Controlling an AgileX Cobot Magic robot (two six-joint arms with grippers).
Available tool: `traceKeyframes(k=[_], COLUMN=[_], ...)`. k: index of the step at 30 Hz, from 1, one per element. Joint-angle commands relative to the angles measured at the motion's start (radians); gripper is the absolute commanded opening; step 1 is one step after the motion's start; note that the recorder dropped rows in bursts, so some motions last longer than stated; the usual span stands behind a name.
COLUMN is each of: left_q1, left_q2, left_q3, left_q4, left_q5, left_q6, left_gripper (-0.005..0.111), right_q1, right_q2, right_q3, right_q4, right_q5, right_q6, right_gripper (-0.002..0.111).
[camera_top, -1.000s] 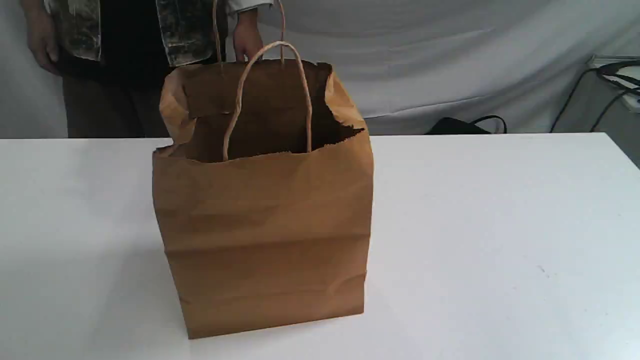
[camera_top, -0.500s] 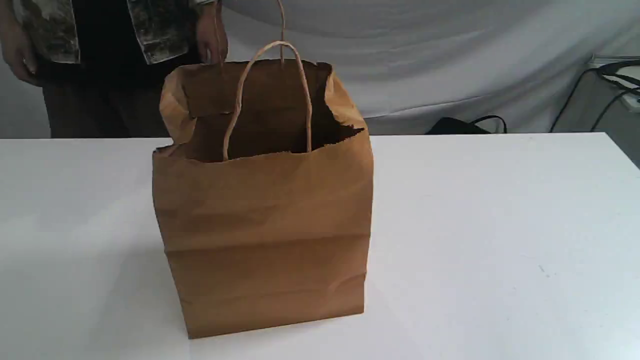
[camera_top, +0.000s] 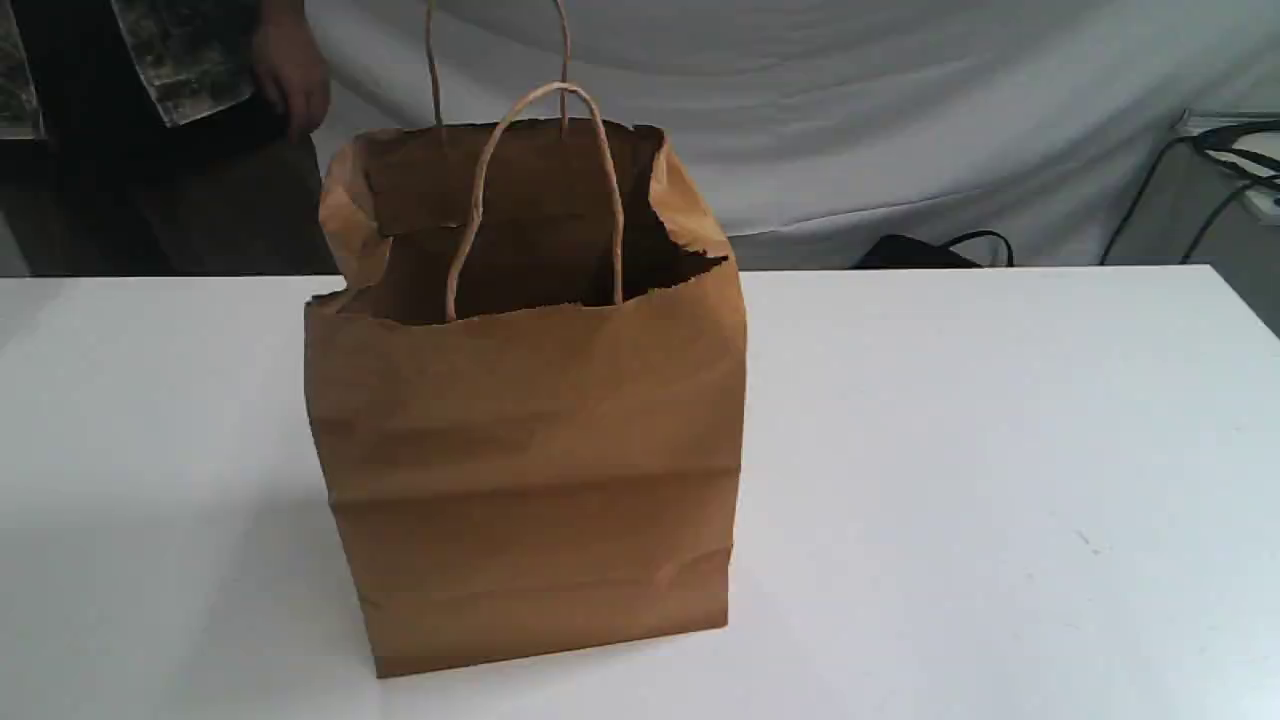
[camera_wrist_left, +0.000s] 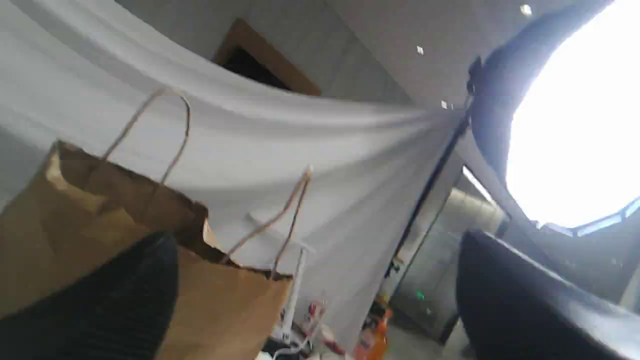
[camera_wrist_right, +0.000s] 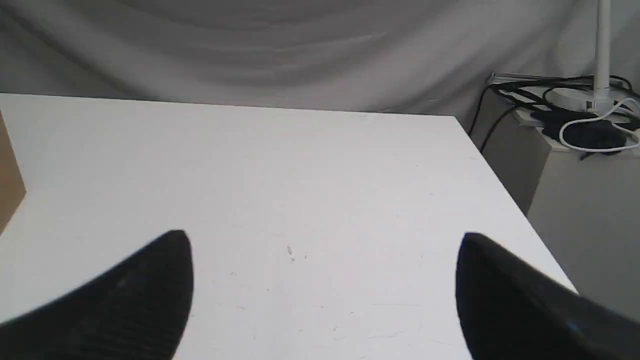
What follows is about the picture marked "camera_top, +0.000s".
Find person's hand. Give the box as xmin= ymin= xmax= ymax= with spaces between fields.
xmin=252 ymin=1 xmax=332 ymax=138

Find brown paper bag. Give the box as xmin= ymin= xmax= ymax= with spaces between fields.
xmin=303 ymin=9 xmax=748 ymax=679

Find person in white shirt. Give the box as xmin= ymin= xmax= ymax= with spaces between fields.
xmin=1 ymin=1 xmax=337 ymax=277

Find white backdrop cloth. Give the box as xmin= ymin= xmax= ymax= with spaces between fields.
xmin=300 ymin=0 xmax=1280 ymax=272

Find black cables at right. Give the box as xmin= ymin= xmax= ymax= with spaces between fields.
xmin=1100 ymin=120 xmax=1280 ymax=266

